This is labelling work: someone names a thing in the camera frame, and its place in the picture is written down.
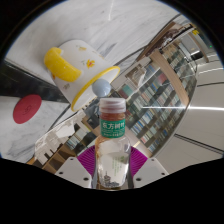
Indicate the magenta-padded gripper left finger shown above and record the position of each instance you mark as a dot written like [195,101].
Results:
[71,170]

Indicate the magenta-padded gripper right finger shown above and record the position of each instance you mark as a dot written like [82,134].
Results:
[151,170]

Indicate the clear green-labelled drink bottle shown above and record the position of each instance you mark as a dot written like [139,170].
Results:
[112,156]

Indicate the wide bookshelf full of books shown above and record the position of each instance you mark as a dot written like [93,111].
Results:
[150,110]

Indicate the flat round red coaster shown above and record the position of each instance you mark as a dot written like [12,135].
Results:
[26,109]

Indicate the light blue spoon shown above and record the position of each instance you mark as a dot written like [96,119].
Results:
[101,88]

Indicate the white ramp architectural model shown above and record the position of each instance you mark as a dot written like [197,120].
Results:
[137,76]

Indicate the distant curved bookshelf row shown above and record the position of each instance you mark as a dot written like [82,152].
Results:
[181,61]

